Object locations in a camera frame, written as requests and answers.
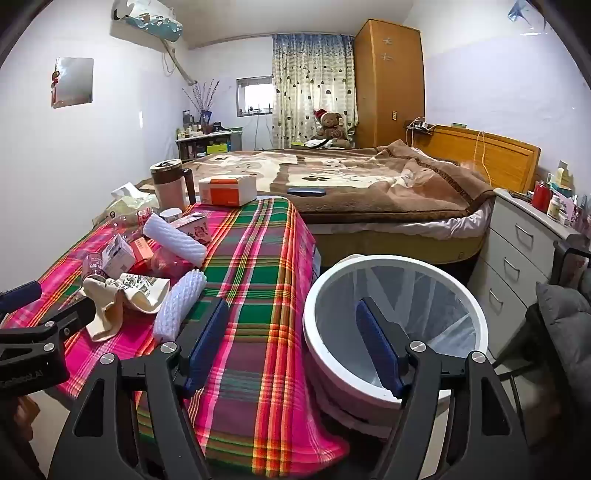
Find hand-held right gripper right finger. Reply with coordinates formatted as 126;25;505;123
355;298;548;480

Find brown teddy bear red hat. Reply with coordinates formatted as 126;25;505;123
315;109;352;148

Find person's left forearm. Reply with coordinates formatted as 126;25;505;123
0;394;47;480

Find pink cosmetic boxes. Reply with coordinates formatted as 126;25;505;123
566;194;589;227

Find wooden bed headboard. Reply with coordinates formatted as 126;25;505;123
406;124;542;193

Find covered wall air conditioner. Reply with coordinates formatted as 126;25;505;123
111;0;184;43

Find cream patterned curtain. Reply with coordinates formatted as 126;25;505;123
271;33;358;145

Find translucent bin liner bag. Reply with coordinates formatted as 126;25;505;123
323;268;478;384

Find white foam net sleeve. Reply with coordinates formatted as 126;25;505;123
142;213;208;267
153;269;206;344

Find pink milk carton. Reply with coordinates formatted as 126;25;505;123
175;215;213;244

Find bed with brown blanket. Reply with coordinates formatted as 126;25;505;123
139;140;497;225

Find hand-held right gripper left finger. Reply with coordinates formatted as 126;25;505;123
48;298;230;480

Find red cup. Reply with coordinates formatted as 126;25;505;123
531;181;552;212

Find cluttered low shelf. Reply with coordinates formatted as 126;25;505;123
175;126;243;161

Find small red carton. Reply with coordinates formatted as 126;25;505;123
82;253;110;283

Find red cardboard box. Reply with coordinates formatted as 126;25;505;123
131;236;154;265

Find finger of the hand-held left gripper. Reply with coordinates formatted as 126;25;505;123
0;299;96;356
0;281;43;317

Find vase with dry branches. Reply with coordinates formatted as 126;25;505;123
182;79;220;134

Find clear plastic bottle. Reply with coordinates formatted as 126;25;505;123
111;209;153;241

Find shiny wall poster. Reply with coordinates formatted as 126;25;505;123
51;58;94;109

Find small wall window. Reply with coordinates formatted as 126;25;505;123
236;77;273;116

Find pale yellow box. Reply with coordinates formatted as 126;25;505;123
551;161;573;190

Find brown thermos mug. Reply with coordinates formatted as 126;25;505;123
150;159;197;212

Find white round trash bin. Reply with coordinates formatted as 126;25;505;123
302;255;489;428

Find yellow cable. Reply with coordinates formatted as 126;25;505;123
475;130;494;185

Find wooden wardrobe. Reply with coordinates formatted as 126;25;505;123
355;19;424;149

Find red clear plastic wrapper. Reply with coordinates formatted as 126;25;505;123
148;248;195;280

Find small purple print box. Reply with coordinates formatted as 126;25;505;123
102;234;136;274

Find white drawer nightstand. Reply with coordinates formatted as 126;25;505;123
471;188;583;361

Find orange and white box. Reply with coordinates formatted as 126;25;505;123
198;176;257;207

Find bed mattress with white sheet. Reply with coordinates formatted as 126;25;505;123
300;203;492;278

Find green white tissue pack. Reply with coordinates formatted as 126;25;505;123
99;182;160;228

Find grey cushioned chair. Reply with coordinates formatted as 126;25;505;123
536;281;591;393

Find pink green plaid tablecloth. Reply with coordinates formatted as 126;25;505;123
4;196;350;472

